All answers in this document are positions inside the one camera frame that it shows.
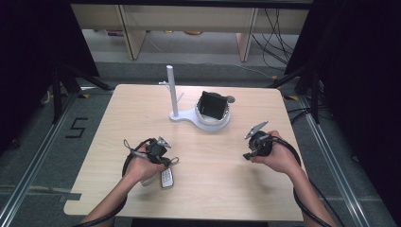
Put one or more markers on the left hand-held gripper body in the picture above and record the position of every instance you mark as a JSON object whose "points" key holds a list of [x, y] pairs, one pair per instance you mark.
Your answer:
{"points": [[156, 150]]}

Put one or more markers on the white car key with keyring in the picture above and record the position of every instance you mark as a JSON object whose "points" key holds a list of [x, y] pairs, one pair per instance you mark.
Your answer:
{"points": [[167, 179]]}

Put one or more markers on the grey round disc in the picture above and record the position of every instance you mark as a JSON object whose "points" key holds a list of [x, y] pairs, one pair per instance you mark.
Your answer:
{"points": [[231, 99]]}

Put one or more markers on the aluminium floor rail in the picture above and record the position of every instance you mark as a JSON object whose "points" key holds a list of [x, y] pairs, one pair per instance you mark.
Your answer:
{"points": [[31, 176], [334, 164]]}

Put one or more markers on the beige wooden desk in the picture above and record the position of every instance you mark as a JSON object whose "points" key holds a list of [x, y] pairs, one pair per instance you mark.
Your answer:
{"points": [[189, 19]]}

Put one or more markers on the white stand with round tray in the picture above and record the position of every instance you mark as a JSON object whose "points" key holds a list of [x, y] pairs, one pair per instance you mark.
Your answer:
{"points": [[172, 94]]}

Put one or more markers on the person's left hand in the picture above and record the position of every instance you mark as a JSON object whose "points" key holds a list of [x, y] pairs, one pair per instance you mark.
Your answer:
{"points": [[142, 165]]}

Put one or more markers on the black metal stand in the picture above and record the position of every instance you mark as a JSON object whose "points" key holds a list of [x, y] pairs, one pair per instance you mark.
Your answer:
{"points": [[313, 94], [58, 94]]}

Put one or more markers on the black curtain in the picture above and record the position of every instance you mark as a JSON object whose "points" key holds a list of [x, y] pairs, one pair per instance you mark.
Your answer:
{"points": [[362, 78], [34, 47]]}

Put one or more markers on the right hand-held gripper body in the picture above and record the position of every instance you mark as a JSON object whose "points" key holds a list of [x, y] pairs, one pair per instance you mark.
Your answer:
{"points": [[261, 143]]}

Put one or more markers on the person's right hand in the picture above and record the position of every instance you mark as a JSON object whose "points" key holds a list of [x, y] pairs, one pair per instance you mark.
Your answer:
{"points": [[282, 156]]}

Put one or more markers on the black cube device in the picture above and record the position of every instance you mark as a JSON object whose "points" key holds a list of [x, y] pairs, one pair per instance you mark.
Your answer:
{"points": [[212, 105]]}

